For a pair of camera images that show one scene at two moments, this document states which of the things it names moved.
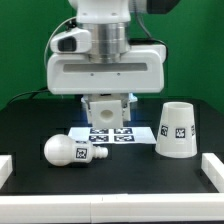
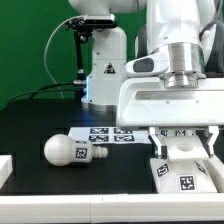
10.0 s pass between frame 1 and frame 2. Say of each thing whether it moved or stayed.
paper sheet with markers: stayed
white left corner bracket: stayed
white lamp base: moved
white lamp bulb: stayed
